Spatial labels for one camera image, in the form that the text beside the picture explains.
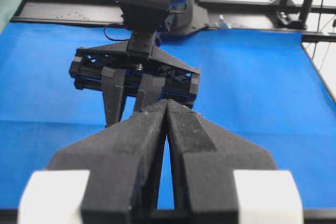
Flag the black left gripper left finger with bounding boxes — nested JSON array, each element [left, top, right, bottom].
[[47, 100, 167, 223]]

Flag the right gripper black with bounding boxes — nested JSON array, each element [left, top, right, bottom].
[[69, 41, 201, 126]]

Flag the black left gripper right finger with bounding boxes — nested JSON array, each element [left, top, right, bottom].
[[166, 100, 277, 223]]

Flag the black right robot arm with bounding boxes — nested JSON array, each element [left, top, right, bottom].
[[69, 0, 209, 126]]

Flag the blue table mat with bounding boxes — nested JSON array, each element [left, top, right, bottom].
[[1, 23, 335, 209]]

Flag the black aluminium frame rail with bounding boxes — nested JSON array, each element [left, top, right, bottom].
[[11, 0, 335, 43]]

